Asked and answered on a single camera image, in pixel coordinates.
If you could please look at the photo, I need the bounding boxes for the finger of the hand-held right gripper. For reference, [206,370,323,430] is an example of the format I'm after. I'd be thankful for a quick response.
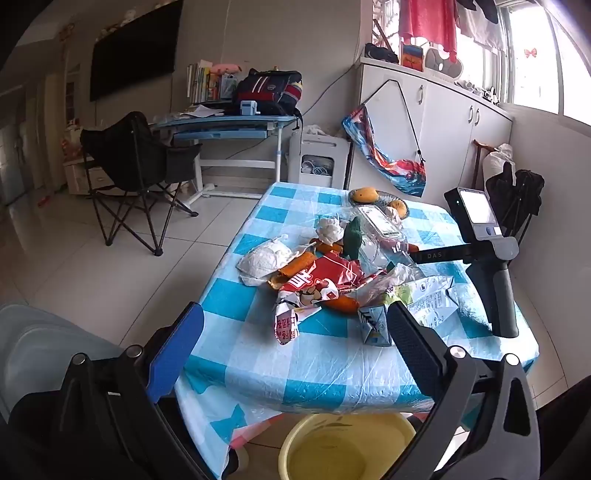
[410,247,472,265]

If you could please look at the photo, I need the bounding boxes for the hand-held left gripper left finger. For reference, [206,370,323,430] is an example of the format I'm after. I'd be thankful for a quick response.
[9,301,205,480]

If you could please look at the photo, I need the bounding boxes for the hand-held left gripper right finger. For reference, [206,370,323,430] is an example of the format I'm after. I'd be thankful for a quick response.
[385,301,541,480]

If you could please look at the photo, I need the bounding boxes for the white printed plastic bag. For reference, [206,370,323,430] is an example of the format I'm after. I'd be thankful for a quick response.
[397,274,460,329]

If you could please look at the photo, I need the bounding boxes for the small blue white carton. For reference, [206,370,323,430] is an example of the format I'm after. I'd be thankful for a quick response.
[358,305,393,347]

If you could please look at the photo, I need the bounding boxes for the clear plastic bag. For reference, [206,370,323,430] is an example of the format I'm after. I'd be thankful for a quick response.
[355,263,423,306]

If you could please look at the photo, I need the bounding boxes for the clear plastic bottle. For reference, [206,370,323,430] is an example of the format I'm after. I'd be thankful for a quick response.
[355,205,416,278]

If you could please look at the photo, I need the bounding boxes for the green toy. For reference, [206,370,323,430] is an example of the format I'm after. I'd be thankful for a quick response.
[344,216,365,259]

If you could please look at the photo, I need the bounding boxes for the white tissue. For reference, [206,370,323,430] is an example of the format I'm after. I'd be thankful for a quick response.
[315,216,347,245]

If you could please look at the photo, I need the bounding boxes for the red snack wrapper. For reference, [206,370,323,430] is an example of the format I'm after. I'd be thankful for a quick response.
[274,253,365,347]

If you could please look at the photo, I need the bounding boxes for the yellow plastic basin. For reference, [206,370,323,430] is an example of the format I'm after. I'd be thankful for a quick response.
[278,412,419,480]

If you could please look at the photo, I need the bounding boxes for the large white paper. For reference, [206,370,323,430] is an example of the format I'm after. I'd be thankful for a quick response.
[238,235,308,288]

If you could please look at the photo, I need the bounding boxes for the orange snack packet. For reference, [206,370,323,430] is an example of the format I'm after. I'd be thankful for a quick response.
[268,251,319,289]

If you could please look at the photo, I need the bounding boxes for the colourful printed fabric bag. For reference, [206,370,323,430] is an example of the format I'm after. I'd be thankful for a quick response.
[342,78,428,198]

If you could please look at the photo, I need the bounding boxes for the black folded chair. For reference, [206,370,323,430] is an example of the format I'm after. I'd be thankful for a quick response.
[485,161,546,246]

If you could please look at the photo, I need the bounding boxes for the brown wooden chair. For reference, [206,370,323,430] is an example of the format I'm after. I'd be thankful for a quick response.
[473,140,491,191]

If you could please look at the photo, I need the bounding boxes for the pink checked undercloth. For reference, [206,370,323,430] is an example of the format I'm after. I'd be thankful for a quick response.
[228,414,283,451]

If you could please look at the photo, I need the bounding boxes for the light grey plastic bin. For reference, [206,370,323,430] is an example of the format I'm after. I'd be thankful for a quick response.
[0,302,126,416]

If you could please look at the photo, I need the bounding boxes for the white stool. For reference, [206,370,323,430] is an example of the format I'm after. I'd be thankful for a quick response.
[288,129,350,190]

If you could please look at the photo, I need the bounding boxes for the small items on cabinet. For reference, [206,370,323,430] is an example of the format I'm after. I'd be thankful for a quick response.
[455,78,502,105]

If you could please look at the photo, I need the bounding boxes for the white grey plastic object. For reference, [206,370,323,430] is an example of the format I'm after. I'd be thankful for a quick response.
[425,46,465,79]

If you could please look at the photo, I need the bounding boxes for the white low cabinet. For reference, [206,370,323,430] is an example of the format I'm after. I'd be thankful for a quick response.
[62,157,112,197]

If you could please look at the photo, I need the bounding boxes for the black folding camp chair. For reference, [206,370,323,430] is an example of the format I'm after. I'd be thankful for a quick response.
[81,112,202,257]

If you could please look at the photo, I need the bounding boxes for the colourful box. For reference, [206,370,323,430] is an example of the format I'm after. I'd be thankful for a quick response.
[401,42,425,72]

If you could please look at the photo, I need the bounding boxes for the black shoes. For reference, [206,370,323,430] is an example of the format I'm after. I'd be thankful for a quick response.
[365,44,399,65]

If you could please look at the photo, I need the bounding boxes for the window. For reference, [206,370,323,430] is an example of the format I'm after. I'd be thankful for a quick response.
[496,0,591,126]

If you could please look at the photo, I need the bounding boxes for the white hanging garment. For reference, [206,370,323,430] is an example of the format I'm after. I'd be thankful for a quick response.
[457,4,507,51]

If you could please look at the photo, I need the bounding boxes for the blue study desk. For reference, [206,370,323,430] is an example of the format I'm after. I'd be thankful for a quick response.
[152,113,302,200]

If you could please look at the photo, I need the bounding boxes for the red hanging garment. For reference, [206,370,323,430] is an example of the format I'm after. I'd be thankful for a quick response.
[399,0,459,63]

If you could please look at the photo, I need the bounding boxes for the dark striped backpack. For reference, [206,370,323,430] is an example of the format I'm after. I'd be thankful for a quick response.
[231,68,304,117]

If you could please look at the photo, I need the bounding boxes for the white papers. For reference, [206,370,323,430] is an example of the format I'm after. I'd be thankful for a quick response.
[178,105,225,119]

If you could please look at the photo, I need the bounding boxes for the black hanging garment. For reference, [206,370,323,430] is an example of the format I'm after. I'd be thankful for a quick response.
[455,0,500,24]

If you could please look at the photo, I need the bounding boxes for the row of books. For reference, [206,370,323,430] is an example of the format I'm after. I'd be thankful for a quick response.
[187,60,238,104]

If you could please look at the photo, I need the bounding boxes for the dark wire fruit basket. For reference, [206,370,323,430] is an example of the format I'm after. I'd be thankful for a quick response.
[348,187,409,209]

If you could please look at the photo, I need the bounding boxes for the black wall cable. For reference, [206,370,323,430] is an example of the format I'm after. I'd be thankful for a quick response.
[301,65,357,136]

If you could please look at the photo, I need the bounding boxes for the black wall television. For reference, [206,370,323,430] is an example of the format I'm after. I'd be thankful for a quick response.
[90,0,184,102]

